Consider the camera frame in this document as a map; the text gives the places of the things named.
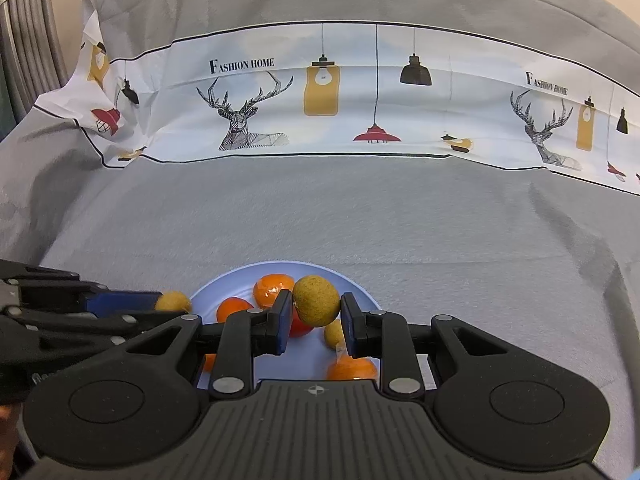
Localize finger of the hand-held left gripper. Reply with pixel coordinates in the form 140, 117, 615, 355
0, 259, 166, 317
0, 307, 190, 378

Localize pale blue plate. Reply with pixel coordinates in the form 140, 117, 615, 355
190, 260, 381, 391

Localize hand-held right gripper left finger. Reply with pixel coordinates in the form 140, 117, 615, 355
127, 289, 293, 396

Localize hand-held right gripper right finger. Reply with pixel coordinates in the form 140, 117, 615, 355
340, 292, 506, 396

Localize grey slatted rack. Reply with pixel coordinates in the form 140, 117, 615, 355
0, 0, 68, 126

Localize plastic-wrapped orange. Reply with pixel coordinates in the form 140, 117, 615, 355
252, 273, 297, 309
326, 347, 379, 382

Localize bare orange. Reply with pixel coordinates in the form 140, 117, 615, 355
216, 297, 255, 324

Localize grey blanket with printed band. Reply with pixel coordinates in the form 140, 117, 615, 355
0, 0, 640, 480

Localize yellow-green lemon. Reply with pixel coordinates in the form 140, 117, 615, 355
323, 319, 346, 350
155, 291, 193, 313
292, 275, 342, 327

